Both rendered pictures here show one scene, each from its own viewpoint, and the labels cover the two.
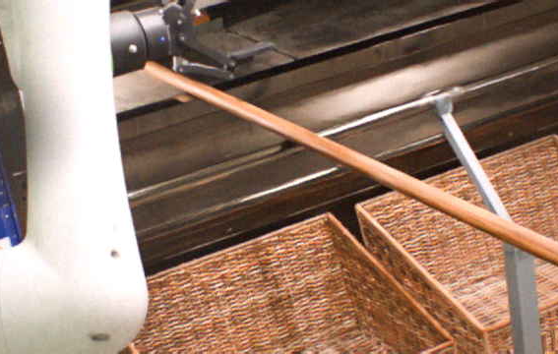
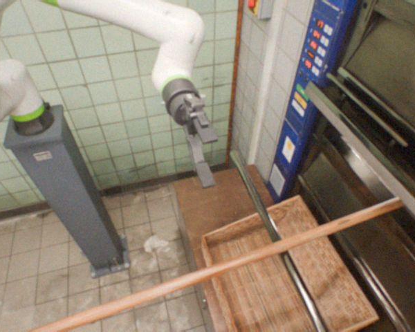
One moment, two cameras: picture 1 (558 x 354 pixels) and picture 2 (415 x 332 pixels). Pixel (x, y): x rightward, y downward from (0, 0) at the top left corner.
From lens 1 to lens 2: 2.04 m
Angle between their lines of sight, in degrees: 78
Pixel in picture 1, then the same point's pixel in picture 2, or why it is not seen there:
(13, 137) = (321, 122)
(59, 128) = not seen: outside the picture
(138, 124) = (355, 178)
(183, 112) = (373, 200)
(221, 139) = (382, 234)
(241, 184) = (363, 252)
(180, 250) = not seen: hidden behind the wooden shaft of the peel
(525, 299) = not seen: outside the picture
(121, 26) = (168, 90)
